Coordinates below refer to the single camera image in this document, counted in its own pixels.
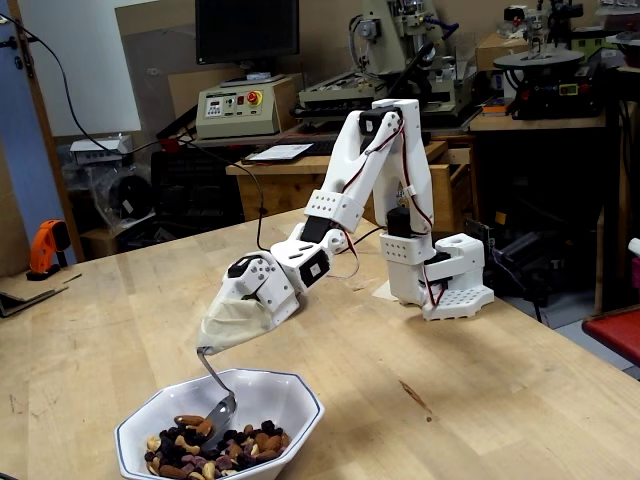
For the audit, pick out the red chair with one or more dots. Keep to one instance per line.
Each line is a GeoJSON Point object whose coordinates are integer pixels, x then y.
{"type": "Point", "coordinates": [615, 335]}

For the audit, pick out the black monitor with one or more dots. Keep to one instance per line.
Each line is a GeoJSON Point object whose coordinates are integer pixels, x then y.
{"type": "Point", "coordinates": [245, 30]}

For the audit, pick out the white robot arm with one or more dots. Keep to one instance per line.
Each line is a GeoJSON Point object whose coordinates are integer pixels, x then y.
{"type": "Point", "coordinates": [460, 265]}

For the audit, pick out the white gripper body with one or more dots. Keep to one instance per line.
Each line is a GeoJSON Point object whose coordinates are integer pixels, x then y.
{"type": "Point", "coordinates": [257, 289]}

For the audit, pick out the orange black hand tool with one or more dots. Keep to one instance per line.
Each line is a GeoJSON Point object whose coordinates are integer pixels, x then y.
{"type": "Point", "coordinates": [47, 240]}

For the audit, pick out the beige milling machine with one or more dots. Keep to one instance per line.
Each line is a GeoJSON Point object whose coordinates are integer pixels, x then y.
{"type": "Point", "coordinates": [390, 40]}

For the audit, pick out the nuts and dried fruit mix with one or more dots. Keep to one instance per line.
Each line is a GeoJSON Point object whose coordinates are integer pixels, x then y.
{"type": "Point", "coordinates": [240, 450]}

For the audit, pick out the black spool in bag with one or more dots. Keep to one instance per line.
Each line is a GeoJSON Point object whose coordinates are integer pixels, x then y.
{"type": "Point", "coordinates": [130, 197]}

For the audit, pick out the white plastic box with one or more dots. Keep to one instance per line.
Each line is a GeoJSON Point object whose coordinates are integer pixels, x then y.
{"type": "Point", "coordinates": [100, 147]}

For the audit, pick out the black storage crate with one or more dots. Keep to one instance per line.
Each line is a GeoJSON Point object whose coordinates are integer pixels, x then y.
{"type": "Point", "coordinates": [195, 190]}

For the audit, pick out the black scroll saw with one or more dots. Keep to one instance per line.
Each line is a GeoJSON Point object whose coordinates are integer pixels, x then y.
{"type": "Point", "coordinates": [550, 95]}

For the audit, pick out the beige masking tape wrap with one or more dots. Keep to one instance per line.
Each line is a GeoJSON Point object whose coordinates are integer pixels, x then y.
{"type": "Point", "coordinates": [225, 330]}

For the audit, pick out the flat cardboard pieces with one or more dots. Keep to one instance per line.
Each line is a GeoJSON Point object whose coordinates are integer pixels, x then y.
{"type": "Point", "coordinates": [25, 295]}

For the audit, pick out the white bowl blue rim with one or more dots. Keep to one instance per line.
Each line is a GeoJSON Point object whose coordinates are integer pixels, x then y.
{"type": "Point", "coordinates": [280, 395]}

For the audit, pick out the white paper sheet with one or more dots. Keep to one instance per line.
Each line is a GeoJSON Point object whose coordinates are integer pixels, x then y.
{"type": "Point", "coordinates": [280, 152]}

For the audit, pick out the taped white moving gripper finger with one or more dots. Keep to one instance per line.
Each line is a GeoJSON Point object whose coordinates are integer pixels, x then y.
{"type": "Point", "coordinates": [264, 285]}

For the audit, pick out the beige control box red button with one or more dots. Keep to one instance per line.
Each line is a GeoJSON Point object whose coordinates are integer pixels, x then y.
{"type": "Point", "coordinates": [235, 120]}

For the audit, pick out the wooden workbench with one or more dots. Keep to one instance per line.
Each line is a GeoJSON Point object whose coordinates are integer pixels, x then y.
{"type": "Point", "coordinates": [245, 200]}

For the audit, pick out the metal spoon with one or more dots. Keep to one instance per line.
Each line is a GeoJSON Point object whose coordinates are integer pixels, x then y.
{"type": "Point", "coordinates": [222, 415]}

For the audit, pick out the beige masking tape piece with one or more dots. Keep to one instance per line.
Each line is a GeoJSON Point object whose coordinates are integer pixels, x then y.
{"type": "Point", "coordinates": [385, 292]}

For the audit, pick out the taped white fixed gripper finger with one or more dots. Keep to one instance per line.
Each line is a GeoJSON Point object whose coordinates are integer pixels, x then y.
{"type": "Point", "coordinates": [220, 310]}

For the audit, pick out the blue door wooden frame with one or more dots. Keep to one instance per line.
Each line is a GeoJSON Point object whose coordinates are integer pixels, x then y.
{"type": "Point", "coordinates": [25, 150]}

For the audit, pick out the cardboard box on shelf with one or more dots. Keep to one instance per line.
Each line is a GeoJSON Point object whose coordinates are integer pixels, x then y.
{"type": "Point", "coordinates": [500, 50]}

